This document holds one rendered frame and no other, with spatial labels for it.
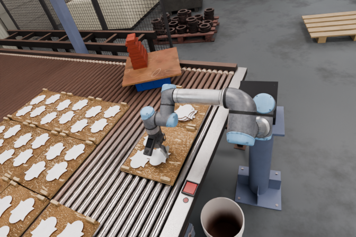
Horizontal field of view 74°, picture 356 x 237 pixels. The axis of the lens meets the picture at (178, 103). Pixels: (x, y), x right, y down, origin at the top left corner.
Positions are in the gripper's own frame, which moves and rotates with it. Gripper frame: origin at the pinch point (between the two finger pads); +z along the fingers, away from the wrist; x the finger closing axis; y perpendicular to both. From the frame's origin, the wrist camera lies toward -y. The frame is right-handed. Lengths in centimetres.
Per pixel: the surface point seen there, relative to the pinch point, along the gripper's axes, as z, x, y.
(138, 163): 0.3, 9.8, -8.3
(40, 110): 1, 126, 17
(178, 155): 0.6, -11.4, 4.0
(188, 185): 1.5, -24.0, -12.5
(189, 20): 47, 116, 342
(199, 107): -0.2, -9.4, 48.5
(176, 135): 0.5, -3.2, 19.0
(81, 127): 1, 71, 9
